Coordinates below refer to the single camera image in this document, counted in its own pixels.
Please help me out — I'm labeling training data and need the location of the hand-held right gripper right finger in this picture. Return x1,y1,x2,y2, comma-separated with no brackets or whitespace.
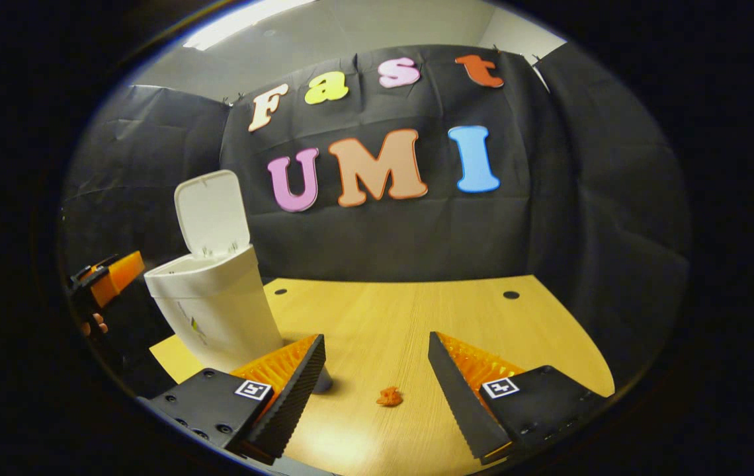
427,331,609,463

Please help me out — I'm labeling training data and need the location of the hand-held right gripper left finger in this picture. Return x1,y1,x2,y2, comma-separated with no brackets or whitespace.
139,334,326,465

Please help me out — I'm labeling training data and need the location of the white desktop garbage bin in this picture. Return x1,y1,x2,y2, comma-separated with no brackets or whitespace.
144,170,284,374

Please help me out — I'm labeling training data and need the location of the wooden desktop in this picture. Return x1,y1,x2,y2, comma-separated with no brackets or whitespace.
149,274,616,476

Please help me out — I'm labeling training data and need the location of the black backdrop cloth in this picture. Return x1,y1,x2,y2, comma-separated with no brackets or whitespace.
60,43,692,397

